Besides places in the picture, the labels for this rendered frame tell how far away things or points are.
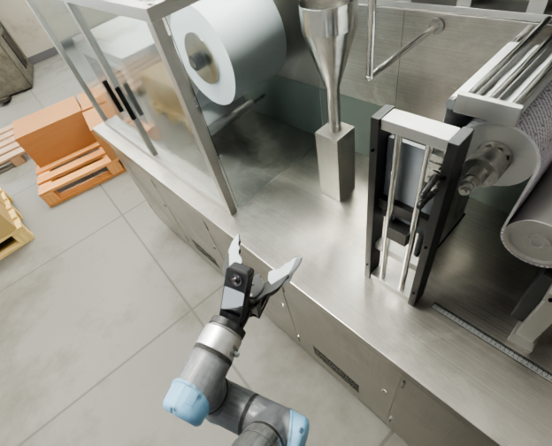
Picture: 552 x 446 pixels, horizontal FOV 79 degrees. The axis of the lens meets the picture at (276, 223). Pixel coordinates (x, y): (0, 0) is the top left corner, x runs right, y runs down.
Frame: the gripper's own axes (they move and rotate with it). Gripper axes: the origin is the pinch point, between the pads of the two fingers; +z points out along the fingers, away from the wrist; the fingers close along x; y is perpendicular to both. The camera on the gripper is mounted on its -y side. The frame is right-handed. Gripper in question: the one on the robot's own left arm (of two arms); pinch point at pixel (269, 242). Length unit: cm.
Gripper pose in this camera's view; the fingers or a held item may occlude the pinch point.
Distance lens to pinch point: 71.5
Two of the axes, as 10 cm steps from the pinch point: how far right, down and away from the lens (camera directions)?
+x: 9.1, 2.9, -2.9
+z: 4.1, -7.3, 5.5
